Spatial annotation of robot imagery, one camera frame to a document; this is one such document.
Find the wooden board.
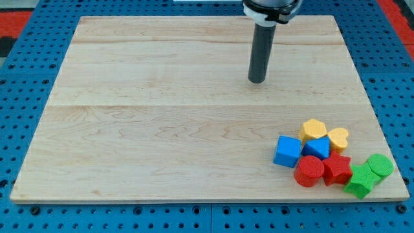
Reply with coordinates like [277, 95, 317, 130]
[10, 16, 391, 204]

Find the blue cube block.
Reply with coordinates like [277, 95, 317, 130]
[273, 135, 301, 168]

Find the dark grey cylindrical pointer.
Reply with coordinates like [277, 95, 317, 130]
[248, 24, 276, 83]

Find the yellow hexagon block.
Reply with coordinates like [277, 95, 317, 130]
[298, 118, 327, 144]

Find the red cylinder block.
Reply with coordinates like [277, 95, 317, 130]
[294, 155, 324, 188]

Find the blue triangle block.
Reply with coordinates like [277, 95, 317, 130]
[301, 137, 330, 160]

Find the yellow heart block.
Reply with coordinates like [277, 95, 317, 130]
[327, 128, 349, 153]

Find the red star block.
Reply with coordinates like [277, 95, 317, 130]
[322, 151, 353, 186]

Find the green star block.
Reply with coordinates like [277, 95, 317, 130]
[343, 162, 381, 199]

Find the green cylinder block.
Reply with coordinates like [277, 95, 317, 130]
[367, 153, 394, 184]

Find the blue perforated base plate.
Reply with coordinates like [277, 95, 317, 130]
[1, 0, 413, 232]

